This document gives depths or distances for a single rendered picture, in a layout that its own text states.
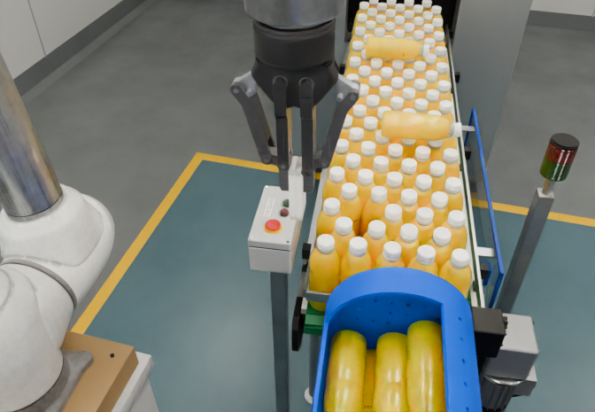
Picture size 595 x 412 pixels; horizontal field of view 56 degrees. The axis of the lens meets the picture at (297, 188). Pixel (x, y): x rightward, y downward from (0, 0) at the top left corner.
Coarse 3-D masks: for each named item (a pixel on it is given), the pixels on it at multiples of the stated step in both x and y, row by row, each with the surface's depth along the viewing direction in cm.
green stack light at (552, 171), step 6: (546, 162) 132; (552, 162) 130; (540, 168) 135; (546, 168) 132; (552, 168) 131; (558, 168) 130; (564, 168) 130; (546, 174) 133; (552, 174) 132; (558, 174) 131; (564, 174) 131; (552, 180) 133; (558, 180) 132
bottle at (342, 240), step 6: (330, 234) 132; (336, 234) 130; (342, 234) 129; (348, 234) 129; (354, 234) 131; (336, 240) 130; (342, 240) 129; (348, 240) 129; (336, 246) 130; (342, 246) 130; (348, 246) 130; (342, 252) 130
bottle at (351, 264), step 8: (344, 256) 126; (352, 256) 125; (360, 256) 124; (368, 256) 126; (344, 264) 126; (352, 264) 124; (360, 264) 124; (368, 264) 125; (344, 272) 127; (352, 272) 125
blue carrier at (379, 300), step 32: (352, 288) 102; (384, 288) 98; (416, 288) 98; (448, 288) 101; (352, 320) 112; (384, 320) 111; (416, 320) 109; (448, 320) 95; (320, 352) 101; (448, 352) 90; (320, 384) 96; (448, 384) 85
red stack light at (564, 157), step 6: (552, 144) 129; (546, 150) 132; (552, 150) 129; (558, 150) 128; (564, 150) 127; (576, 150) 128; (546, 156) 131; (552, 156) 130; (558, 156) 128; (564, 156) 128; (570, 156) 128; (558, 162) 129; (564, 162) 129; (570, 162) 129
